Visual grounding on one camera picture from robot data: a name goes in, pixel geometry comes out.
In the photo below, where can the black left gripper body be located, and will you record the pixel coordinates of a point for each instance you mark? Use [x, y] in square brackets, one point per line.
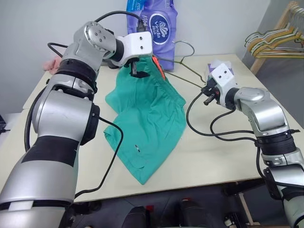
[133, 62]

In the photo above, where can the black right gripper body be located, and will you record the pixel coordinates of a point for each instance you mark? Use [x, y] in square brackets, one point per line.
[213, 88]

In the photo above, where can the green shorts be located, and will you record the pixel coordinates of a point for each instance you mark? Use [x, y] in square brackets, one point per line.
[152, 123]

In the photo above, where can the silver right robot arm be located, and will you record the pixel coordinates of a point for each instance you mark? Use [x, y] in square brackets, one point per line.
[263, 107]

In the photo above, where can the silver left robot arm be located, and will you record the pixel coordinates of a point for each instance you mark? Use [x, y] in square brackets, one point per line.
[61, 114]

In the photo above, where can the purple Vinda tissue bag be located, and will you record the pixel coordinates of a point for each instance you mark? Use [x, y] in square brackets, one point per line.
[164, 28]

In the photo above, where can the pink plush cloth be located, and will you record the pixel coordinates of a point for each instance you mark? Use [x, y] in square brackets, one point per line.
[51, 64]

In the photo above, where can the wooden clothes rack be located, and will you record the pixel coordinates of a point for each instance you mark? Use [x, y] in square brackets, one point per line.
[283, 22]

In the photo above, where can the wooden table leg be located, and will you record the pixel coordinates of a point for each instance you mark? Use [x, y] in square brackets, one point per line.
[245, 209]

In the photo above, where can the dark rounded shape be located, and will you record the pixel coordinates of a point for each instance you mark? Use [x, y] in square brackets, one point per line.
[137, 217]

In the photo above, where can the dark laptop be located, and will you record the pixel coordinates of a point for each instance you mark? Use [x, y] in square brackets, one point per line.
[2, 123]

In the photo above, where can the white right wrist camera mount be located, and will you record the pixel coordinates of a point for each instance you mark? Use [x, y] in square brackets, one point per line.
[223, 74]

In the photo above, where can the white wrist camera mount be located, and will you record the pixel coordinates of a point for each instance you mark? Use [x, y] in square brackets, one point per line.
[140, 44]
[223, 74]

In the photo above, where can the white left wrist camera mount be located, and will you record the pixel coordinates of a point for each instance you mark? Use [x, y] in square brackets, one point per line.
[140, 44]

